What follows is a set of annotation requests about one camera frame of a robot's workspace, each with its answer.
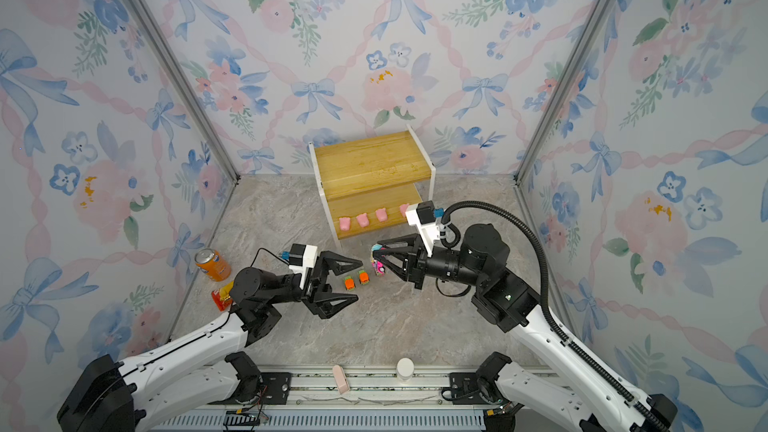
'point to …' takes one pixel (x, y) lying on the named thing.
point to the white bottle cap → (405, 368)
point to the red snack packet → (222, 296)
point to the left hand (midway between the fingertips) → (357, 283)
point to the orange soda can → (213, 264)
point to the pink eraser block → (341, 379)
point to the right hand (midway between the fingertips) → (377, 250)
